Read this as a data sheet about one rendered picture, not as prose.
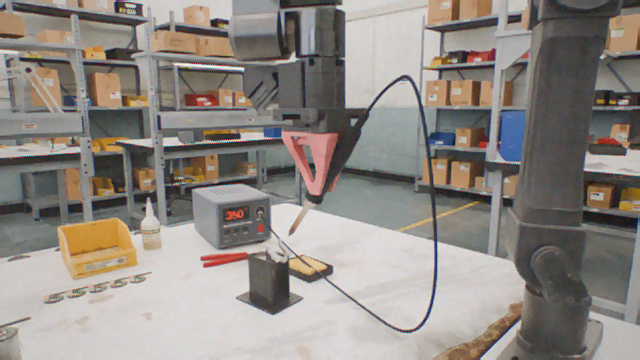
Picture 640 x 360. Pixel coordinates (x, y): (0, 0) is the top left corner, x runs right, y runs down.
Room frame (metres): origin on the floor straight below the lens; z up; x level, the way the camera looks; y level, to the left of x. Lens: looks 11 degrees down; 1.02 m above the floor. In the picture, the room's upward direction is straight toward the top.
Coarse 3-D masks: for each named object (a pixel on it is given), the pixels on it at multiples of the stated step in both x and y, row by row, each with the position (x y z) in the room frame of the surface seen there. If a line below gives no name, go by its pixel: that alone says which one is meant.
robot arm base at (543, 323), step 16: (528, 288) 0.42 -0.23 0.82; (528, 304) 0.41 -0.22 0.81; (544, 304) 0.39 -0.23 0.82; (560, 304) 0.38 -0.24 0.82; (528, 320) 0.40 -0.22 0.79; (544, 320) 0.39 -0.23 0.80; (560, 320) 0.38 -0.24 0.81; (576, 320) 0.38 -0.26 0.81; (592, 320) 0.46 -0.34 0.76; (528, 336) 0.40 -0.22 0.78; (544, 336) 0.39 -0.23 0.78; (560, 336) 0.38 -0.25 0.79; (576, 336) 0.38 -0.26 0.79; (592, 336) 0.43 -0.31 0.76; (512, 352) 0.40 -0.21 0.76; (528, 352) 0.40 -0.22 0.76; (544, 352) 0.39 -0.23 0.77; (560, 352) 0.38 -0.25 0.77; (576, 352) 0.38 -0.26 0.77; (592, 352) 0.41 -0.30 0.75
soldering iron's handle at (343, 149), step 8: (360, 120) 0.44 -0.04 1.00; (352, 128) 0.45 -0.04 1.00; (360, 128) 0.44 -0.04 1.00; (344, 136) 0.45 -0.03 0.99; (352, 136) 0.44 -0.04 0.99; (336, 144) 0.46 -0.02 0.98; (344, 144) 0.45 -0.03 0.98; (352, 144) 0.45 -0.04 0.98; (336, 152) 0.45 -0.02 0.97; (344, 152) 0.45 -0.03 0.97; (336, 160) 0.45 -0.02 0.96; (344, 160) 0.45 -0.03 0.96; (328, 168) 0.46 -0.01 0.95; (336, 168) 0.46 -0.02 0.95; (328, 176) 0.46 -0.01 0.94; (336, 176) 0.47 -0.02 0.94; (328, 184) 0.47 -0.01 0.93; (312, 200) 0.47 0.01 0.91; (320, 200) 0.48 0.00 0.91
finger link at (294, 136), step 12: (300, 120) 0.48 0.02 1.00; (288, 132) 0.47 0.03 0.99; (300, 132) 0.45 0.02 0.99; (312, 132) 0.45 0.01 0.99; (288, 144) 0.47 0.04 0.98; (300, 144) 0.48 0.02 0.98; (312, 144) 0.45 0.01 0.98; (324, 144) 0.44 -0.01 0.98; (300, 156) 0.47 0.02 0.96; (324, 156) 0.44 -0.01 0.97; (300, 168) 0.47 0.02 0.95; (324, 168) 0.45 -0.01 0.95; (312, 180) 0.47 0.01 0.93; (324, 180) 0.46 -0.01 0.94; (312, 192) 0.47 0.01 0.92
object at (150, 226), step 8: (152, 216) 0.75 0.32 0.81; (144, 224) 0.74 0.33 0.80; (152, 224) 0.74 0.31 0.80; (144, 232) 0.74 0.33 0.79; (152, 232) 0.74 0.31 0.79; (160, 232) 0.76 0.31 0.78; (144, 240) 0.74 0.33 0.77; (152, 240) 0.74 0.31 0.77; (160, 240) 0.75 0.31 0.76; (144, 248) 0.74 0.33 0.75; (152, 248) 0.74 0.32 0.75
